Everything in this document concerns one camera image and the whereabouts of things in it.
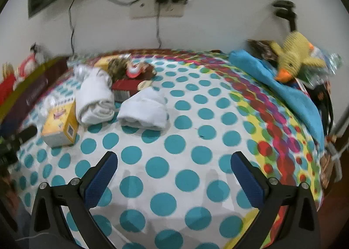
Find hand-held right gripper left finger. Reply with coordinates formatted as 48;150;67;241
29;151;119;249

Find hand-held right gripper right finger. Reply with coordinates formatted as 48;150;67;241
230;151;321;249

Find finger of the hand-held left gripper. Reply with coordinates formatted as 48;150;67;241
8;125;38;151

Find yellow box with white side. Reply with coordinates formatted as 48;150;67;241
41;99;78;147

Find gold tin box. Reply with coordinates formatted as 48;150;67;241
0;57;71;124

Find white sock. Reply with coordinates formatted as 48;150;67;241
118;87;169;130
76;68;115;125

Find red box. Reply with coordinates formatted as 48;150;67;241
111;78;152;102

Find brown-haired doll figurine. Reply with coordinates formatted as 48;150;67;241
108;58;157;82

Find crinkled white plastic wrap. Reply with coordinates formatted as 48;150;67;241
72;65;90;80
38;94;59;119

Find polka dot blanket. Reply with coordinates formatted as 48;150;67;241
11;49;328;249

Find blue cloth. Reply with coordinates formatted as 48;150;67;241
228;49;326;151

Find dark patterned bag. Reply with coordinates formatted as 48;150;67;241
247;39;279;64

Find yellow duck plush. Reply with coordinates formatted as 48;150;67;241
269;32;328;83

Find clear plastic bottle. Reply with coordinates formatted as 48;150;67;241
305;53;342;86

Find black straps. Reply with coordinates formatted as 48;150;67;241
311;83;334;135

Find thin black cable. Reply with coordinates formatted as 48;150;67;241
68;0;81;56

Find black adapter cable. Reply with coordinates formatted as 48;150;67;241
155;4;163;48

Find white wall outlet plate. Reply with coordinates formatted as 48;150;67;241
129;0;187;19

